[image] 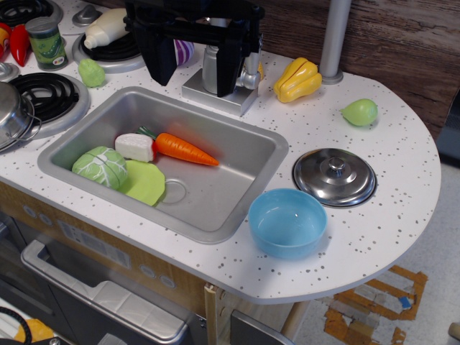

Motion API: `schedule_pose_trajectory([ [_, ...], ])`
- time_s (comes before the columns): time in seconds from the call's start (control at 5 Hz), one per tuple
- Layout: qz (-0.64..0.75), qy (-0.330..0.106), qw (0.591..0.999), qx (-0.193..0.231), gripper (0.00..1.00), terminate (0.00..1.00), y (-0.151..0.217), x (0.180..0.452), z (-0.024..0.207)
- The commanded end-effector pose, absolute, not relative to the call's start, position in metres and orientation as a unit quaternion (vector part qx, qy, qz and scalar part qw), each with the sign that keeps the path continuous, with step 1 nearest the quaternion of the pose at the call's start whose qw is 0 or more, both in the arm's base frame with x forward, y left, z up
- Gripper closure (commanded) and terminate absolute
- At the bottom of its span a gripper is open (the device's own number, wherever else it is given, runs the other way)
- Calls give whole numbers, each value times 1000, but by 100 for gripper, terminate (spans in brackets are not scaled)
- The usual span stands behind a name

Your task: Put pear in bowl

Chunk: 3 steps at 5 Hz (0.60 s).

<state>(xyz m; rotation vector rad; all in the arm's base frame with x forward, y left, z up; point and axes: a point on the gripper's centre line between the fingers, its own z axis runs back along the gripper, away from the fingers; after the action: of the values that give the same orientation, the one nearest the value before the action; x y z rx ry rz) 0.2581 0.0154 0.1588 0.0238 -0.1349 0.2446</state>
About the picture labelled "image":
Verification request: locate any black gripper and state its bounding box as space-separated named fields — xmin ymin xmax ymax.
xmin=124 ymin=1 xmax=265 ymax=97

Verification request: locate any green toy pear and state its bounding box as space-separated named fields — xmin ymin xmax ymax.
xmin=340 ymin=98 xmax=378 ymax=127

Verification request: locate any light blue plastic bowl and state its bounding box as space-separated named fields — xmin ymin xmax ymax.
xmin=248 ymin=188 xmax=327 ymax=259

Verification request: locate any purple striped toy onion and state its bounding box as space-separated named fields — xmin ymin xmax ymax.
xmin=174 ymin=40 xmax=195 ymax=65

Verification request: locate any silver toy faucet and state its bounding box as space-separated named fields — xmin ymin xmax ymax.
xmin=182 ymin=15 xmax=262 ymax=116

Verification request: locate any back right stove burner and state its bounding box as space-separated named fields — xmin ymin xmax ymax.
xmin=72 ymin=32 xmax=145 ymax=74

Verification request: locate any stove burner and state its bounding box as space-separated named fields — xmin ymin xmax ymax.
xmin=1 ymin=0 xmax=63 ymax=27
xmin=72 ymin=32 xmax=145 ymax=74
xmin=9 ymin=72 xmax=91 ymax=139

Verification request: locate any cream toy sauce bottle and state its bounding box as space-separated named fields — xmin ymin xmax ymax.
xmin=83 ymin=8 xmax=129 ymax=49

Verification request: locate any orange toy carrot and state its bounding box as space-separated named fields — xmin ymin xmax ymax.
xmin=137 ymin=126 xmax=219 ymax=166

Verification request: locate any small green toy vegetable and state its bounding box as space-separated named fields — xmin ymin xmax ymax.
xmin=78 ymin=58 xmax=106 ymax=88

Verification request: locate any yellow toy bell pepper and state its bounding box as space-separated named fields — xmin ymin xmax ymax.
xmin=273 ymin=57 xmax=323 ymax=103

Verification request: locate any white toy radish piece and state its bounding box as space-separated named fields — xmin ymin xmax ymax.
xmin=114 ymin=133 xmax=157 ymax=162

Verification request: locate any silver stove knob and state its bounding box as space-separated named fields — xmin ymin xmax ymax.
xmin=0 ymin=63 xmax=19 ymax=82
xmin=72 ymin=4 xmax=102 ymax=27

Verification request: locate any light green plastic plate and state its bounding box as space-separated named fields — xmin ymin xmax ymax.
xmin=118 ymin=160 xmax=165 ymax=206

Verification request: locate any grey support pole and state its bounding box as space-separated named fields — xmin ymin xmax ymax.
xmin=319 ymin=0 xmax=351 ymax=85

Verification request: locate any green toy cabbage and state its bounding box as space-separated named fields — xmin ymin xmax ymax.
xmin=72 ymin=146 xmax=128 ymax=190

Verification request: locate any front left stove burner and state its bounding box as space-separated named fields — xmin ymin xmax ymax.
xmin=9 ymin=72 xmax=91 ymax=139

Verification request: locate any grey metal sink basin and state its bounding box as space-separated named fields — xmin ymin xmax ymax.
xmin=38 ymin=87 xmax=288 ymax=244

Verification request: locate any green toy pea can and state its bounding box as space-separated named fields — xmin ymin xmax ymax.
xmin=25 ymin=17 xmax=68 ymax=70

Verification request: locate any red toy chili pepper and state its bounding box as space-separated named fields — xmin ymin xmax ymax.
xmin=10 ymin=24 xmax=30 ymax=67

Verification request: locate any back left stove burner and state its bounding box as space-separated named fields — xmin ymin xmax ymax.
xmin=1 ymin=0 xmax=63 ymax=27

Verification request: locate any silver stove knob left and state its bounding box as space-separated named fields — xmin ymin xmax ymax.
xmin=0 ymin=63 xmax=19 ymax=82

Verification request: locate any steel toy pot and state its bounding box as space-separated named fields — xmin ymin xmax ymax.
xmin=1 ymin=82 xmax=42 ymax=151

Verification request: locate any red yellow toy item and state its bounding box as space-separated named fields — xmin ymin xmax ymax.
xmin=0 ymin=23 xmax=12 ymax=58

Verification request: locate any steel pot lid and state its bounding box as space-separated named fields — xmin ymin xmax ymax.
xmin=293 ymin=148 xmax=377 ymax=208

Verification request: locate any grey oven door handle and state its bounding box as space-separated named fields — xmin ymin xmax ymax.
xmin=22 ymin=240 xmax=193 ymax=344

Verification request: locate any black cable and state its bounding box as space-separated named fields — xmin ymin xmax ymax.
xmin=0 ymin=305 xmax=34 ymax=345

